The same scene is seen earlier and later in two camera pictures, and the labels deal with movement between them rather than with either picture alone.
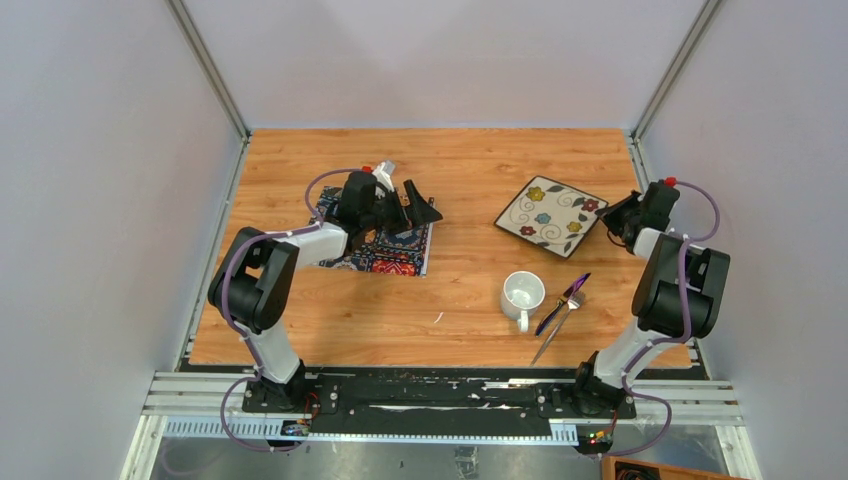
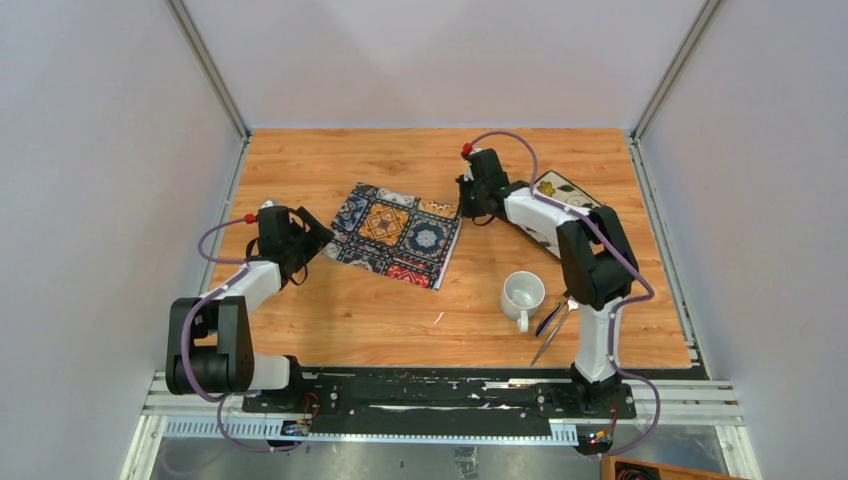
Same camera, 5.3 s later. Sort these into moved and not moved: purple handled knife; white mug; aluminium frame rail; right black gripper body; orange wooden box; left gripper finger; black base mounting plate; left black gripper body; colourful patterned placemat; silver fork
Moved: colourful patterned placemat; left black gripper body; left gripper finger; right black gripper body
Not moved: black base mounting plate; orange wooden box; aluminium frame rail; purple handled knife; silver fork; white mug
